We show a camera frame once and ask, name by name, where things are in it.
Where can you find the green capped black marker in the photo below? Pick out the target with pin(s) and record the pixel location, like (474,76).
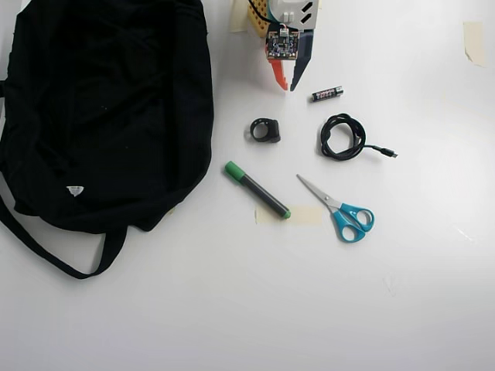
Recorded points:
(259,190)

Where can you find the long beige masking tape strip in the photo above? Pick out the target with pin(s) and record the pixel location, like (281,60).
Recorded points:
(307,215)

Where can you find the beige masking tape piece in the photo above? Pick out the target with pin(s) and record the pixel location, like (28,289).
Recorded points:
(475,40)
(237,17)

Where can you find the camera circuit board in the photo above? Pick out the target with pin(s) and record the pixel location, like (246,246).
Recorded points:
(282,44)

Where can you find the black fabric bag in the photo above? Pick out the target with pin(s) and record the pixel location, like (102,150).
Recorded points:
(96,96)

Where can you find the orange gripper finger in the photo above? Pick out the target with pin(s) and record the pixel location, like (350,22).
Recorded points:
(280,75)

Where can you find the white teal yellow robot arm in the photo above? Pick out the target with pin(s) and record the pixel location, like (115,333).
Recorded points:
(294,9)

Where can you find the black aaa battery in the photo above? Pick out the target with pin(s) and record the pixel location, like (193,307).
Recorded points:
(328,94)

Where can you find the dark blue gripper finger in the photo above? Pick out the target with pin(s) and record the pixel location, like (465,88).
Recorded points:
(301,71)

